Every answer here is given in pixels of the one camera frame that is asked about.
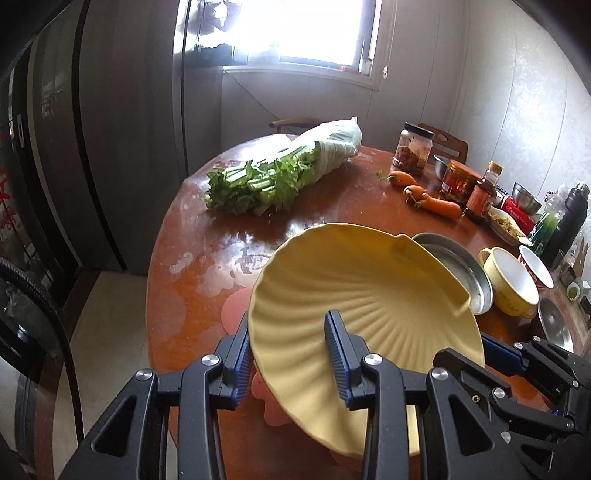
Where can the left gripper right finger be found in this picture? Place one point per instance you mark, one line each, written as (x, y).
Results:
(457, 440)

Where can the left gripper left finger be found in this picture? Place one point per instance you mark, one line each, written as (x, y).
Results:
(129, 439)

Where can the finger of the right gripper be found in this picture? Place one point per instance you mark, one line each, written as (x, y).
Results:
(475, 379)
(503, 358)

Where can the shallow steel pan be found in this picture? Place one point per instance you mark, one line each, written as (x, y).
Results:
(464, 266)

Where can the large stainless steel bowl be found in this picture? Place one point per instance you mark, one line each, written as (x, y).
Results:
(552, 325)

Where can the yellow enamel bowl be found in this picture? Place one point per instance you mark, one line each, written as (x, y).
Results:
(515, 292)

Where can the yellow shell-shaped plate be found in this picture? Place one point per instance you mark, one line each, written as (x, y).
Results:
(389, 290)

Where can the red white paper bowl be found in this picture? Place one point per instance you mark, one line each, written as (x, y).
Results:
(536, 268)

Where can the green fruit in net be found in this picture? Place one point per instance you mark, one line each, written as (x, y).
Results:
(574, 291)

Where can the white dish with food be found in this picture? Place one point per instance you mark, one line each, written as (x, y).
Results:
(506, 228)

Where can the green drink bottle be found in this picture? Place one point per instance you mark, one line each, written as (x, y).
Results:
(551, 214)

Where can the red tissue box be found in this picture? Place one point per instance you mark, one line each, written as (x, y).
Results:
(523, 220)

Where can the carrot near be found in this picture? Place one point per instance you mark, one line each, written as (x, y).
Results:
(444, 208)

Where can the carrot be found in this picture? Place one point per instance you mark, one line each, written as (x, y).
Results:
(397, 178)
(444, 208)
(416, 195)

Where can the small steel bowl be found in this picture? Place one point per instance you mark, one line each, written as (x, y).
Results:
(525, 200)

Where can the brown sauce bottle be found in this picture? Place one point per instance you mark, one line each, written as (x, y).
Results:
(484, 193)

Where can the black thermos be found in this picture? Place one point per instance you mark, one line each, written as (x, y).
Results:
(576, 208)

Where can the red chili sauce jar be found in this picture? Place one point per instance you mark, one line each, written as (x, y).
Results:
(458, 183)

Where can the carrot middle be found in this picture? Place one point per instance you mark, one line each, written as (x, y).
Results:
(416, 195)

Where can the steel bowl behind jars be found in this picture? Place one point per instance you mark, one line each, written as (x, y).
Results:
(441, 164)

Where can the round wooden table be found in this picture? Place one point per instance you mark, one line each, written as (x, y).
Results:
(200, 256)

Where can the carrot far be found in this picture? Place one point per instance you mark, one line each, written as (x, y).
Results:
(397, 178)

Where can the clear jar black lid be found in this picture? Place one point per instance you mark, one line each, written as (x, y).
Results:
(414, 149)

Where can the celery bunch in bag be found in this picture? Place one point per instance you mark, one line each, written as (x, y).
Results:
(273, 183)

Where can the dark refrigerator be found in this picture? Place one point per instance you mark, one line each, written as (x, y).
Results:
(106, 108)

